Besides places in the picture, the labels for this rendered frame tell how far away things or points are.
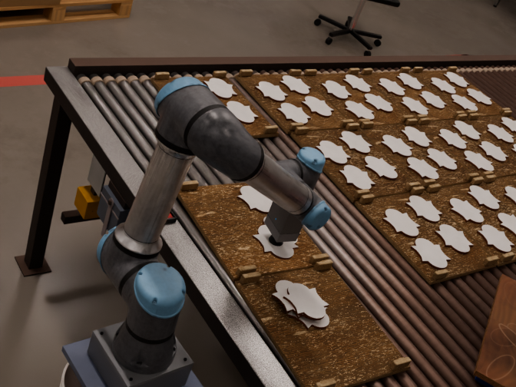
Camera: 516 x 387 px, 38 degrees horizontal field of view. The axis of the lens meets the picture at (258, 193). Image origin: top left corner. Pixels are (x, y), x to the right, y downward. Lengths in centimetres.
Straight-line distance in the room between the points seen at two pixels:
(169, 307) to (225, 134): 42
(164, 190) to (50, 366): 149
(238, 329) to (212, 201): 52
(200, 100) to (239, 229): 85
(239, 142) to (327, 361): 76
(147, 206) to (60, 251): 181
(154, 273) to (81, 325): 149
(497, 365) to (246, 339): 68
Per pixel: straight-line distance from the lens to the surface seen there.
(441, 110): 363
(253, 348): 201
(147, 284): 168
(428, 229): 272
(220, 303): 208
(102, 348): 185
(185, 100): 155
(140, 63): 300
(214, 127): 149
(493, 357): 219
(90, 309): 324
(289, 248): 211
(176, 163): 162
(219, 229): 229
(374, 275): 242
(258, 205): 243
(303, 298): 212
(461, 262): 265
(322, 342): 208
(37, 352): 306
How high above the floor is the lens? 232
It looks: 34 degrees down
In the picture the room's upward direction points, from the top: 22 degrees clockwise
